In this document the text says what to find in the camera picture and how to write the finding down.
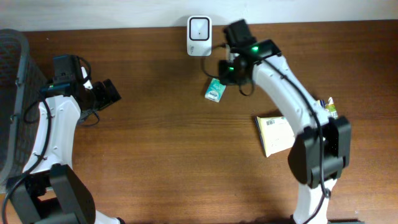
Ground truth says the teal tissue pack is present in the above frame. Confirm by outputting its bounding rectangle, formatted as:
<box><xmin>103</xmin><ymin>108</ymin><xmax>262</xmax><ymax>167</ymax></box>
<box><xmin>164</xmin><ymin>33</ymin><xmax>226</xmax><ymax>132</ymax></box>
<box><xmin>205</xmin><ymin>78</ymin><xmax>226</xmax><ymax>103</ymax></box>

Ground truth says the yellow white snack bag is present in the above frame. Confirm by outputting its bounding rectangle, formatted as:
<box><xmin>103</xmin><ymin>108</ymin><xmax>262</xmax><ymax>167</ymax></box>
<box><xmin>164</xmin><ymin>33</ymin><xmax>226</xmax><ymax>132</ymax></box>
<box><xmin>255</xmin><ymin>116</ymin><xmax>295</xmax><ymax>157</ymax></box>

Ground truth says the green snack pouch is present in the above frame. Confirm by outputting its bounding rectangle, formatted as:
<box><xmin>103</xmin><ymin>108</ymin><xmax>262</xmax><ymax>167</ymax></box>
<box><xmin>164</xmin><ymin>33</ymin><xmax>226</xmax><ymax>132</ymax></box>
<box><xmin>324</xmin><ymin>97</ymin><xmax>338</xmax><ymax>119</ymax></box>

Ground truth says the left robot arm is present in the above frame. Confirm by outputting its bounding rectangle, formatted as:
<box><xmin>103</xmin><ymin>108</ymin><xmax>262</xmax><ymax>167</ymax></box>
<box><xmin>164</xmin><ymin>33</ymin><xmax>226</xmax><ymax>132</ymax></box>
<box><xmin>3</xmin><ymin>55</ymin><xmax>123</xmax><ymax>223</ymax></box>

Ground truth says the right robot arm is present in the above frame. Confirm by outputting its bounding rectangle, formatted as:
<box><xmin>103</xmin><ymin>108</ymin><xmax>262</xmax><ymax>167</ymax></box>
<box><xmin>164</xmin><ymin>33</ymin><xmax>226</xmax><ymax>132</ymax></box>
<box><xmin>218</xmin><ymin>19</ymin><xmax>351</xmax><ymax>223</ymax></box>

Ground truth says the white barcode scanner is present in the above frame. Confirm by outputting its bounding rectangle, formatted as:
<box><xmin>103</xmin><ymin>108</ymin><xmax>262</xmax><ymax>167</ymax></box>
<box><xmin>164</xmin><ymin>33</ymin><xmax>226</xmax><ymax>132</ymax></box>
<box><xmin>187</xmin><ymin>16</ymin><xmax>213</xmax><ymax>57</ymax></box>

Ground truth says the grey plastic mesh basket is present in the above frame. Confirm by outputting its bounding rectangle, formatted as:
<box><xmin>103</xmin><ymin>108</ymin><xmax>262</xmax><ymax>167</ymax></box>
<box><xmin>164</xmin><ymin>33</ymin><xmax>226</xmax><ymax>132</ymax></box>
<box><xmin>1</xmin><ymin>29</ymin><xmax>47</xmax><ymax>185</ymax></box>

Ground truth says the left black cable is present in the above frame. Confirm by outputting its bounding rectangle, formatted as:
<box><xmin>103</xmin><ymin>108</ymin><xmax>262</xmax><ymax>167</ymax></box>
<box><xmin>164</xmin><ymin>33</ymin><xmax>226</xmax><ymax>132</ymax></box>
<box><xmin>1</xmin><ymin>55</ymin><xmax>101</xmax><ymax>224</ymax></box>

